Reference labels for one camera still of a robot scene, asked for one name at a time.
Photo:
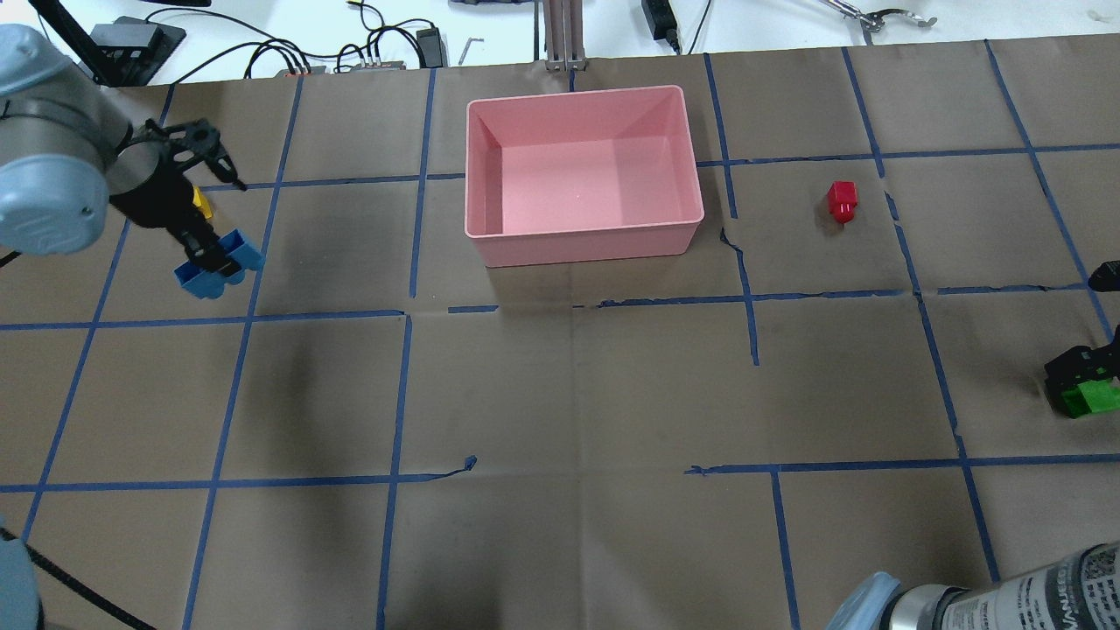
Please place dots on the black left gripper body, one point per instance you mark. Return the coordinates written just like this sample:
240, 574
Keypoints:
156, 202

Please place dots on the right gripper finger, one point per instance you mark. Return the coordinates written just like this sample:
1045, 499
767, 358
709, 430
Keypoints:
1080, 364

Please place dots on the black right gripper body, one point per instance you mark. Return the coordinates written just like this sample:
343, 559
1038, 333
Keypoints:
1075, 367

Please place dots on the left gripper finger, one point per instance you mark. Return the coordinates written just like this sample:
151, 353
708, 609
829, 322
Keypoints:
198, 239
183, 146

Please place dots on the yellow toy block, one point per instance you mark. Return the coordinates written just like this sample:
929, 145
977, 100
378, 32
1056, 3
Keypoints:
202, 204

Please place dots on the green toy block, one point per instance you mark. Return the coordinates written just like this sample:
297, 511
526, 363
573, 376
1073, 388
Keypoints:
1089, 398

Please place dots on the blue long toy block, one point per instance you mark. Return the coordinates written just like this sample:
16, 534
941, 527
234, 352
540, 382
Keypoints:
234, 256

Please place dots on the red toy block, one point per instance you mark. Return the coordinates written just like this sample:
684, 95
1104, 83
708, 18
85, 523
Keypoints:
842, 201

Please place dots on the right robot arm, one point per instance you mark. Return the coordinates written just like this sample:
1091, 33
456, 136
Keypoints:
1030, 377

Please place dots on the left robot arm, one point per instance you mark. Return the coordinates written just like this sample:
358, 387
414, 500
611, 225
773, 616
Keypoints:
70, 154

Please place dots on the pink plastic box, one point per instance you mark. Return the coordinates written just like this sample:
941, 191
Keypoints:
586, 176

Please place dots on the black stand base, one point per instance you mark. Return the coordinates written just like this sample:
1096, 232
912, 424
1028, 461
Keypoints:
125, 53

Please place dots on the small black power adapter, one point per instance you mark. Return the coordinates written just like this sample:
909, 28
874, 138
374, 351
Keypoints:
431, 47

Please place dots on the hex key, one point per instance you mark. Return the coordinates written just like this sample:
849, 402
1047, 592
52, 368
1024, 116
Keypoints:
466, 49

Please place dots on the metal pliers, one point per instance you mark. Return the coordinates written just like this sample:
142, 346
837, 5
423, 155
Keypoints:
875, 21

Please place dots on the aluminium frame post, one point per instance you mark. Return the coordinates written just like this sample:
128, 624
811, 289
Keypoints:
564, 35

